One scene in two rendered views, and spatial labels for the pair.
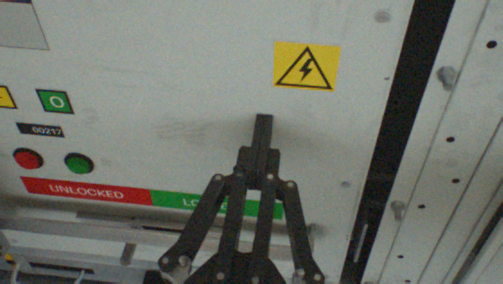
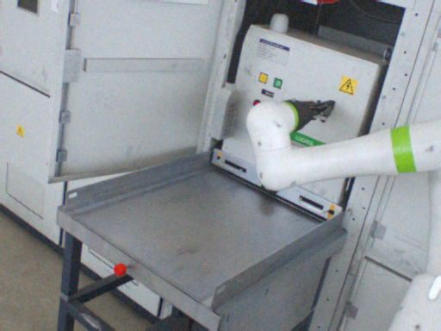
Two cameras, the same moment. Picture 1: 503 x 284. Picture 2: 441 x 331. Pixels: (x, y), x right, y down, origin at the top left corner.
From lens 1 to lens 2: 1.45 m
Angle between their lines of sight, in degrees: 34
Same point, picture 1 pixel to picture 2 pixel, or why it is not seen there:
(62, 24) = (293, 59)
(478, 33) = (390, 84)
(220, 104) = (322, 94)
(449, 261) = (380, 195)
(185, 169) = not seen: hidden behind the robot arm
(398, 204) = not seen: hidden behind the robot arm
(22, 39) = (281, 60)
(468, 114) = (388, 114)
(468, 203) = not seen: hidden behind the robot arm
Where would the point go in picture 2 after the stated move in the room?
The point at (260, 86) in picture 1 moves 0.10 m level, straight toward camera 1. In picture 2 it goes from (334, 90) to (323, 94)
